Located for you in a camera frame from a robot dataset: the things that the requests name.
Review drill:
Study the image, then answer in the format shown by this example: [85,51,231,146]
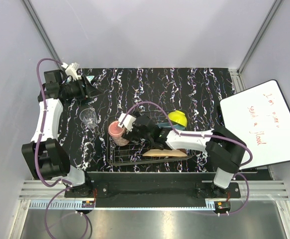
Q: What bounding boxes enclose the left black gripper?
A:
[61,75,102,101]

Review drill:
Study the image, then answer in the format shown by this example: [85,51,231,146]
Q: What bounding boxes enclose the clear glass cup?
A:
[80,108,97,128]

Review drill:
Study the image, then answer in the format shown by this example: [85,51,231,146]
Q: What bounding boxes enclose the pink cup brown lid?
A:
[108,120,129,146]

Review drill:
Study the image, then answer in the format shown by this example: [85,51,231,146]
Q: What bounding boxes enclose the orange floral plate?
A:
[143,149,187,157]

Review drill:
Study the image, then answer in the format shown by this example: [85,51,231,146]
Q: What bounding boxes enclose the wire dish rack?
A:
[107,110,194,166]

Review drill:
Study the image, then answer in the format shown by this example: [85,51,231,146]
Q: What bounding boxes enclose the yellow-green bowl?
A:
[168,110,188,127]

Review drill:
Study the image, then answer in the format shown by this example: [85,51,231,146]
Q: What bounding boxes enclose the teal scalloped plate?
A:
[157,122,186,130]

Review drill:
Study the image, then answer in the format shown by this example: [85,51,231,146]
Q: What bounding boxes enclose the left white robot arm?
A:
[21,70,101,197]

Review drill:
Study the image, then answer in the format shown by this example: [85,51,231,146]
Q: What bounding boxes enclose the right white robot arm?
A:
[118,113,247,197]

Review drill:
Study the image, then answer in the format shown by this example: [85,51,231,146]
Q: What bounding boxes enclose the teal cat-ear headphones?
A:
[86,76,94,81]

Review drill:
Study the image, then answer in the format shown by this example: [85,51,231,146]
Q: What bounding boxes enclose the black marble pattern mat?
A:
[58,68,235,173]

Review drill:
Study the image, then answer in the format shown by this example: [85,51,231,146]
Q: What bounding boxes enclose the white dry-erase board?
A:
[220,80,290,169]

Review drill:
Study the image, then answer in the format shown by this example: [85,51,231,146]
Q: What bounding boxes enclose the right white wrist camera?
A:
[117,113,136,131]

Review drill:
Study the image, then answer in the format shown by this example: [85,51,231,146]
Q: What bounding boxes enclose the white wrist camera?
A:
[117,113,136,131]
[61,62,81,80]

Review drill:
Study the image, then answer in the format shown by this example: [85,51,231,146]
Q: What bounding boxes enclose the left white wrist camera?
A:
[61,62,81,80]

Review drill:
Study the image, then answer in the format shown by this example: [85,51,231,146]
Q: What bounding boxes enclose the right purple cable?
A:
[118,102,254,216]

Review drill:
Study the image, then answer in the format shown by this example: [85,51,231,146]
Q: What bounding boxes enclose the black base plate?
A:
[66,172,241,199]

